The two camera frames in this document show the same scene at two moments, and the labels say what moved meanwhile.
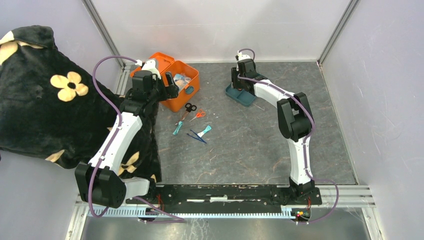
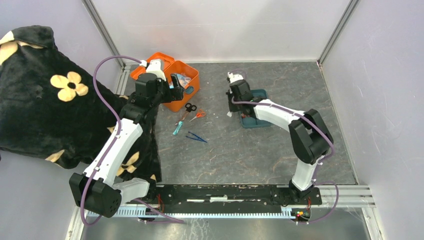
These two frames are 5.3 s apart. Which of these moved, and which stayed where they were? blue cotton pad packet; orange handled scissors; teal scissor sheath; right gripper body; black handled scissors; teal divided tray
Moved: right gripper body; teal divided tray
Stayed: teal scissor sheath; orange handled scissors; blue cotton pad packet; black handled scissors
